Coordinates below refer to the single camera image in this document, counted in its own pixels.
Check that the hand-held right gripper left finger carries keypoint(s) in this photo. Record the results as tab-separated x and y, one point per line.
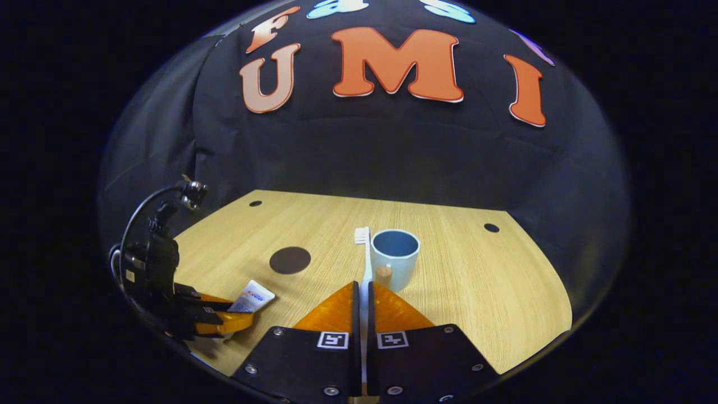
355	320

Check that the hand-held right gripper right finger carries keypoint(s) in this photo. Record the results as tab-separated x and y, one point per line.
371	336

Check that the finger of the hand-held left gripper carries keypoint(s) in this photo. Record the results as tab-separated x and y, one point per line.
224	324
202	300

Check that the white toothpaste tube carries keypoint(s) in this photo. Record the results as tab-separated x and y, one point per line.
252	296

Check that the white toothbrush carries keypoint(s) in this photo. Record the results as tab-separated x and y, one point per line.
367	264

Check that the light blue cup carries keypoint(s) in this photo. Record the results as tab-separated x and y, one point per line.
398	269

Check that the dark round coaster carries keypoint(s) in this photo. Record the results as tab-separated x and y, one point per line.
290	260

